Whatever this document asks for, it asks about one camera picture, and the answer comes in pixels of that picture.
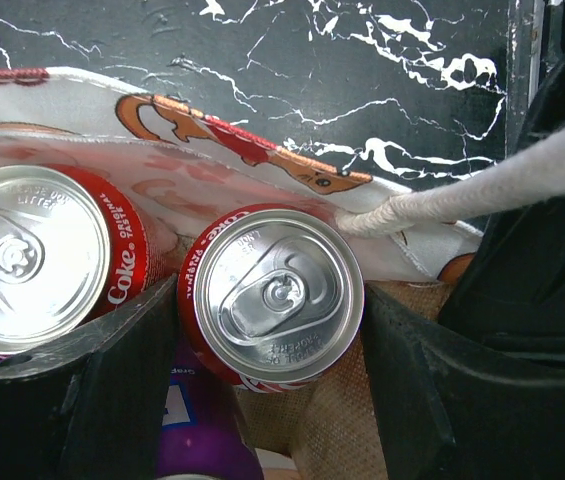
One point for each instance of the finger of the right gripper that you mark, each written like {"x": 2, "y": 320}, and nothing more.
{"x": 512, "y": 297}

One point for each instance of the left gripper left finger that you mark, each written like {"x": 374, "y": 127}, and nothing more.
{"x": 89, "y": 405}

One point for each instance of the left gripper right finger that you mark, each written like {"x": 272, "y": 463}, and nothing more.
{"x": 449, "y": 408}

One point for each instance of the brown canvas tote bag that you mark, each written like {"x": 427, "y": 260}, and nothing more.
{"x": 188, "y": 168}

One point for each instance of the red cola can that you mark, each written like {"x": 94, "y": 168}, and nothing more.
{"x": 270, "y": 298}
{"x": 73, "y": 247}

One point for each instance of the red cola can front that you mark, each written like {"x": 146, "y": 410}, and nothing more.
{"x": 270, "y": 298}

